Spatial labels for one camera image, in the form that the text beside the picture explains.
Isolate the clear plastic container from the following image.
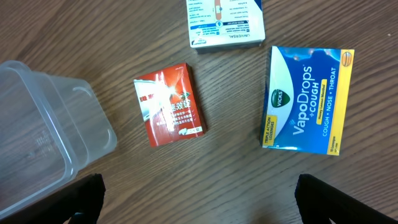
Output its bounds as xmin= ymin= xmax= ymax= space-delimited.
xmin=1 ymin=60 xmax=117 ymax=218

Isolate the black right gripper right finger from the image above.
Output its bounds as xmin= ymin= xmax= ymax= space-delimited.
xmin=295 ymin=174 xmax=397 ymax=224

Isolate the blue Vicks VapoDrops box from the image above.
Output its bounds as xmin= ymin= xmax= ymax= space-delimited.
xmin=260 ymin=46 xmax=354 ymax=156

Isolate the red medicine box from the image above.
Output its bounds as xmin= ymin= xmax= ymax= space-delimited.
xmin=133 ymin=63 xmax=206 ymax=147

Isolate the white bandage box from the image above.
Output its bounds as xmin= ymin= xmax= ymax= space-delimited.
xmin=186 ymin=0 xmax=266 ymax=54

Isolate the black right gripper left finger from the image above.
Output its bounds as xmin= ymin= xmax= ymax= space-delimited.
xmin=1 ymin=174 xmax=106 ymax=224

